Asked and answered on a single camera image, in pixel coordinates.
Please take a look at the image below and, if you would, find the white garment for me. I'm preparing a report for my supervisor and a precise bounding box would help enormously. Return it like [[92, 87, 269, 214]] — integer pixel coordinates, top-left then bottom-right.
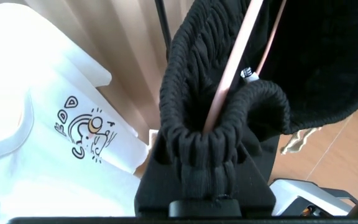
[[0, 2, 150, 218]]

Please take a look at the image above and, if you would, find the beige curtain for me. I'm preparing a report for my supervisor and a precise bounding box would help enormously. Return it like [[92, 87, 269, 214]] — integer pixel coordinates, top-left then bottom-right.
[[23, 0, 196, 144]]

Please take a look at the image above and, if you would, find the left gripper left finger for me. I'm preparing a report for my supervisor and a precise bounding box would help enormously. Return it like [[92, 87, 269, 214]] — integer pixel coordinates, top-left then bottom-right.
[[134, 134, 185, 217]]

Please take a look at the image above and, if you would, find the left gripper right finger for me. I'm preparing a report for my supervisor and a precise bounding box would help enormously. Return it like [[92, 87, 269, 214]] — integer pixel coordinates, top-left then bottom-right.
[[231, 143, 277, 217]]

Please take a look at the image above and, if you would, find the black garment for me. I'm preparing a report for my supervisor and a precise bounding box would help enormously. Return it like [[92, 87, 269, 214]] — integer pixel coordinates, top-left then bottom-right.
[[158, 0, 358, 200]]

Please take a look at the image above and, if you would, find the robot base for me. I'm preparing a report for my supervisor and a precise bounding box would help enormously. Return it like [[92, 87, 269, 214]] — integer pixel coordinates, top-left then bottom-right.
[[268, 177, 358, 218]]

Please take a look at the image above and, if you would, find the black clothes rack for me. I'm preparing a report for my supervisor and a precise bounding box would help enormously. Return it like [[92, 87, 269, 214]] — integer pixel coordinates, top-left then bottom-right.
[[154, 0, 173, 60]]

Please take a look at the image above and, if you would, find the pink clothes hanger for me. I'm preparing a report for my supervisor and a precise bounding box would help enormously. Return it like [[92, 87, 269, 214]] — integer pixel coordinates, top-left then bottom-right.
[[201, 0, 288, 135]]

